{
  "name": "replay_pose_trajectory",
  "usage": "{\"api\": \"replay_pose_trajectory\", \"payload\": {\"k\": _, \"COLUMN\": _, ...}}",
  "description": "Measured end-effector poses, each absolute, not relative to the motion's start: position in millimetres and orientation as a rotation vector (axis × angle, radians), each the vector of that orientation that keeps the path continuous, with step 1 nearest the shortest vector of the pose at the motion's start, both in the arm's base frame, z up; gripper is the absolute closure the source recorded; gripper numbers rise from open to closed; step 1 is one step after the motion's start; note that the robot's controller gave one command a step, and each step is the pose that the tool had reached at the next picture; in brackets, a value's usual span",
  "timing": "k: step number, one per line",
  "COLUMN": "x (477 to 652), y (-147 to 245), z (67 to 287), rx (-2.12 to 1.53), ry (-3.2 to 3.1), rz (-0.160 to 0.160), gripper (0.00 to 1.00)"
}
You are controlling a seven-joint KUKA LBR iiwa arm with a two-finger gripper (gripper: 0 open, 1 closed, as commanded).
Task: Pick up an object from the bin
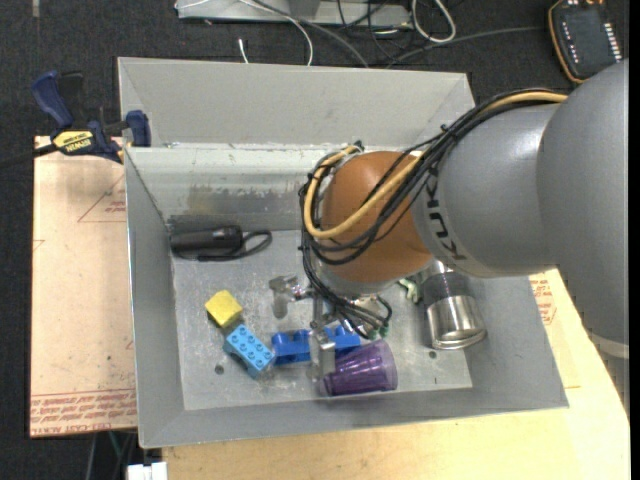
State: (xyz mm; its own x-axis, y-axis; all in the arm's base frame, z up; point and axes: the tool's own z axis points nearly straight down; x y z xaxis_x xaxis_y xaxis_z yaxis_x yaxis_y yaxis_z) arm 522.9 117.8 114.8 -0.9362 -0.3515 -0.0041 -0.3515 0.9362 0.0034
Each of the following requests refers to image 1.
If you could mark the yellow sponge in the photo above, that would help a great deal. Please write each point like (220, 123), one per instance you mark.
(224, 309)

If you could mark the dark blue toy brick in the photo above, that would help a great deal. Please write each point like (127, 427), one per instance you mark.
(290, 348)

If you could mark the light blue toy brick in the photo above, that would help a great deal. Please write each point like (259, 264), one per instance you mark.
(249, 350)

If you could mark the grey metal bin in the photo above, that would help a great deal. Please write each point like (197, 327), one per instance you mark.
(250, 103)

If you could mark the silver metal can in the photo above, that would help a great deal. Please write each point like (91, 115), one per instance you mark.
(452, 313)

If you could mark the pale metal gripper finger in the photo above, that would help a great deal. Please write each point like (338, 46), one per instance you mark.
(324, 355)
(281, 290)

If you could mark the purple plastic cup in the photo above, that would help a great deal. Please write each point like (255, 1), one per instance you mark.
(362, 370)

